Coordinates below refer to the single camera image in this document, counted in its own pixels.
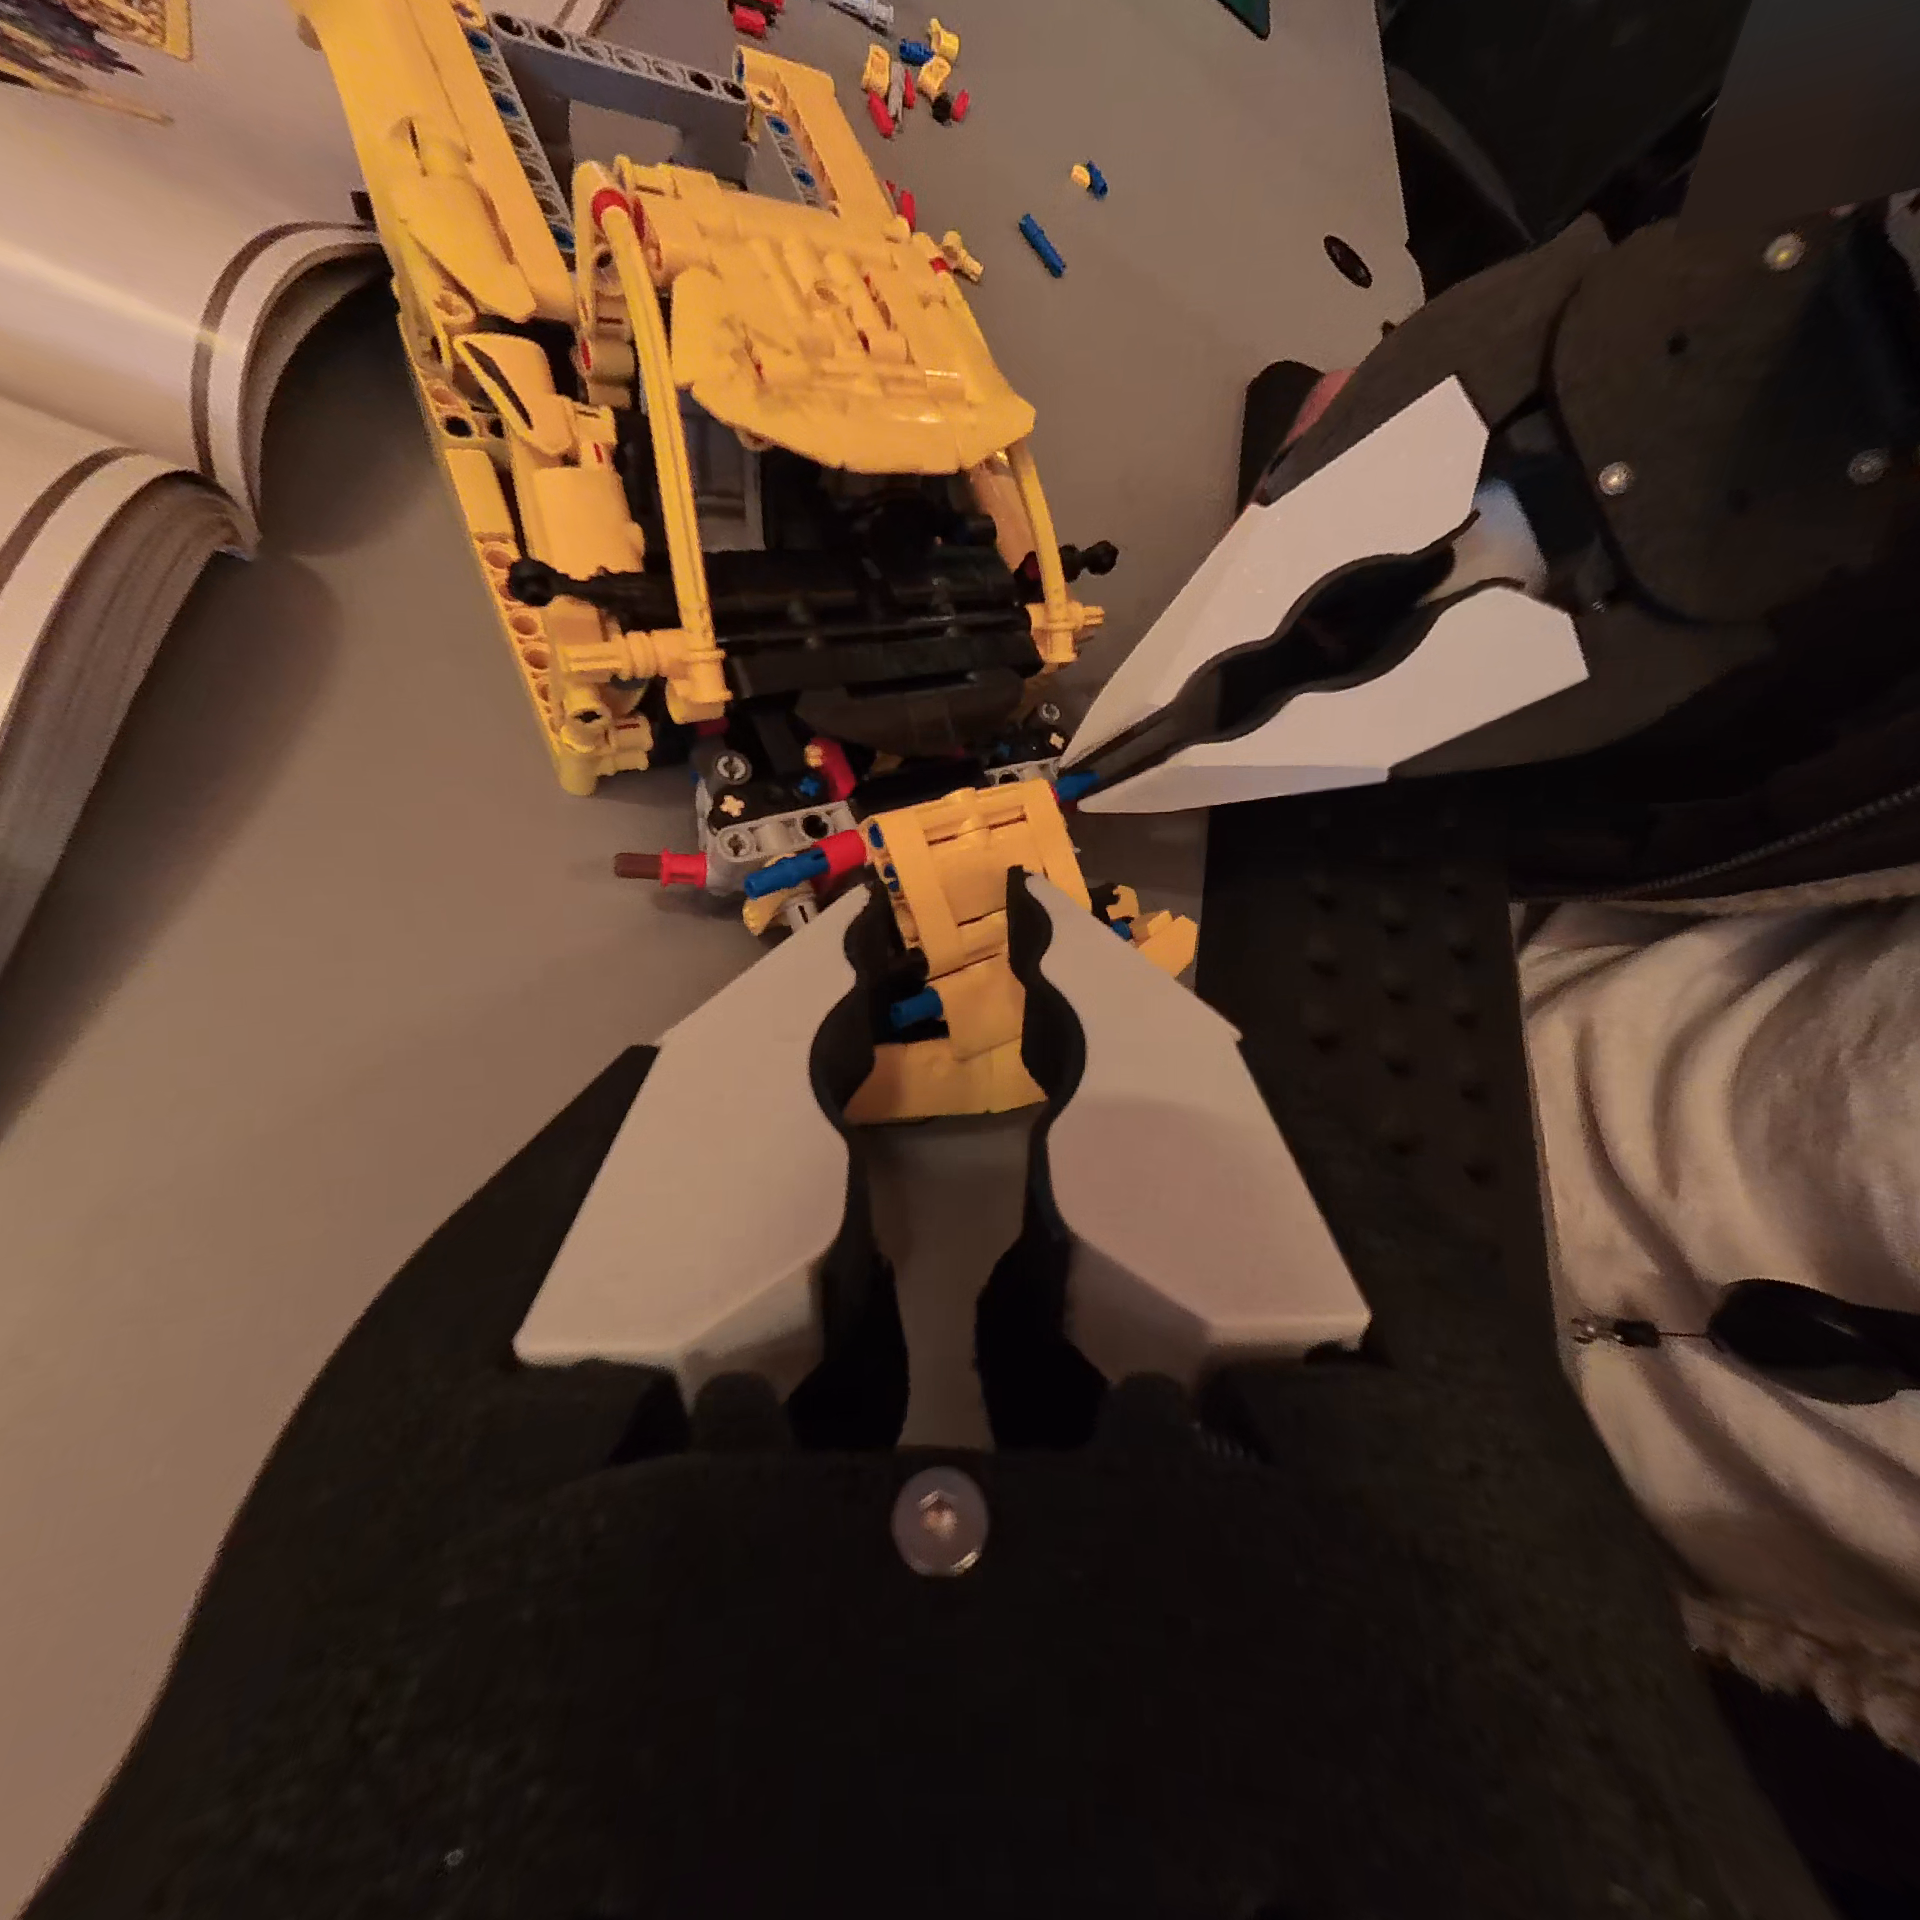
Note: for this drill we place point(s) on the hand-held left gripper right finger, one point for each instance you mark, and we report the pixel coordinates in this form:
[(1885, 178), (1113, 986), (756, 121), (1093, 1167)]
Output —
[(1202, 1200)]

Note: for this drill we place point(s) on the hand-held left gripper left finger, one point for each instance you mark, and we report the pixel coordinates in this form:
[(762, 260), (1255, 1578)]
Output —
[(688, 1231)]

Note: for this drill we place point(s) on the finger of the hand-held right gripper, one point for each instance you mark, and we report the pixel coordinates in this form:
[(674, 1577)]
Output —
[(1423, 706), (1349, 493)]

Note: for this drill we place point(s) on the yellow brick hood panel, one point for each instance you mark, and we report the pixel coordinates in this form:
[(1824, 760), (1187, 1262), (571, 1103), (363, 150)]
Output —
[(974, 883)]

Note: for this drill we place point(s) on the yellow brick model car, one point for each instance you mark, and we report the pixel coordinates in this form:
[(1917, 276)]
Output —
[(840, 330)]

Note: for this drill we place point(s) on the black dotted rubber mat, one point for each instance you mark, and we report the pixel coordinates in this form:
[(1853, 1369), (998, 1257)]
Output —
[(1379, 1051)]

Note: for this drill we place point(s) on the small black oval piece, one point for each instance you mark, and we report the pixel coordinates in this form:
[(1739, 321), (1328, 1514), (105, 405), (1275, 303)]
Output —
[(1349, 260)]

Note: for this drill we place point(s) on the pile of small coloured bricks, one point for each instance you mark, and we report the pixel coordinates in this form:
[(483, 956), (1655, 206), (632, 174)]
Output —
[(931, 77)]

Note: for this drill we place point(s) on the open instruction booklet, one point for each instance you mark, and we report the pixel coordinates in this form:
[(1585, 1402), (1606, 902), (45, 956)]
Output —
[(90, 299)]

